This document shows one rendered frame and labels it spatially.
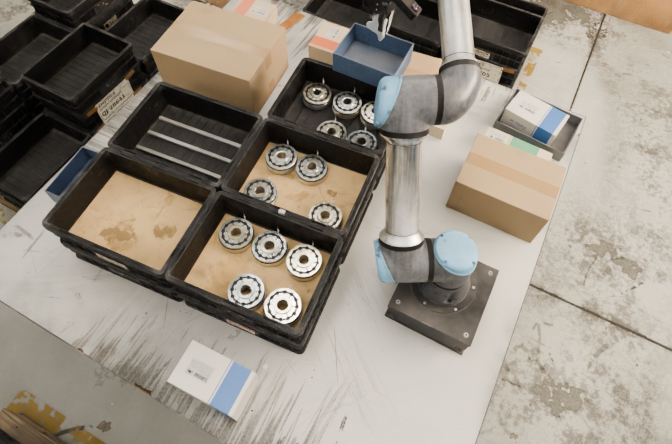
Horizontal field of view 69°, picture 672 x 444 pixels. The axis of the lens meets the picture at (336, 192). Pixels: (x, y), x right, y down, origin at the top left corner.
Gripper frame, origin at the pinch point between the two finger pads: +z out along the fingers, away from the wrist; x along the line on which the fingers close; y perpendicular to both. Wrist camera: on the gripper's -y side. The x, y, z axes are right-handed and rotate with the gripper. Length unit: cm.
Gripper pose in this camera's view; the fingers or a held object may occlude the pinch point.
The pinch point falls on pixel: (383, 37)
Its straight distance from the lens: 159.1
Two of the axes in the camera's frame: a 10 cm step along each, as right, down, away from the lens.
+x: -4.9, 6.6, -5.7
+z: -0.9, 6.2, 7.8
